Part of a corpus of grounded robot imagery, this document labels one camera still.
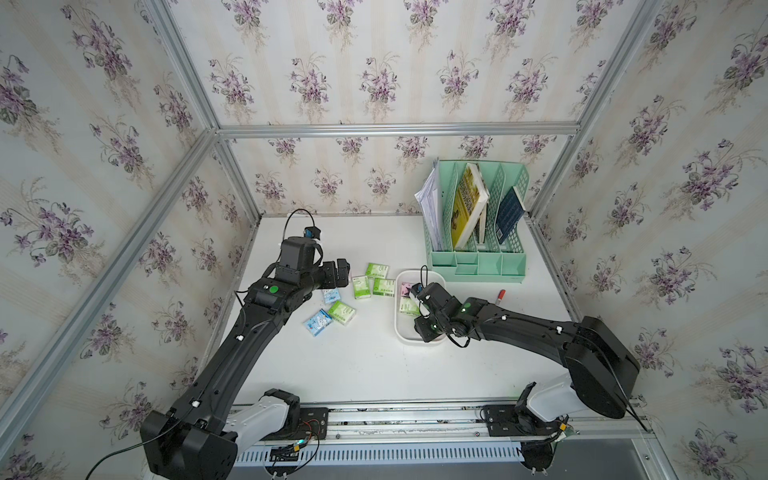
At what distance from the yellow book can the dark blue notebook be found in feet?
0.42

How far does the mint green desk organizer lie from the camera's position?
3.20 feet

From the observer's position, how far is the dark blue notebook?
103cm

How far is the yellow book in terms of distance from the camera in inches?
36.5
